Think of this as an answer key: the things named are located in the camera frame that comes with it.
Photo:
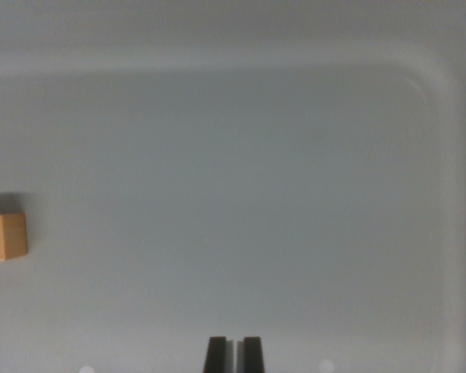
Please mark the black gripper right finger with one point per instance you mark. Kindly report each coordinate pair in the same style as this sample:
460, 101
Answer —
252, 357

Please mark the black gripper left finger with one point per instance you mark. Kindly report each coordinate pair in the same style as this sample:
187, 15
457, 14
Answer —
216, 357

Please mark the light wooden cube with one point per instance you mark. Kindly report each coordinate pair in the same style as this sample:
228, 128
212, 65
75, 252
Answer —
4, 237

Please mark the white plastic tray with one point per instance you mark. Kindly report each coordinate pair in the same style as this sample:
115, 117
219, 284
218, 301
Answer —
233, 175

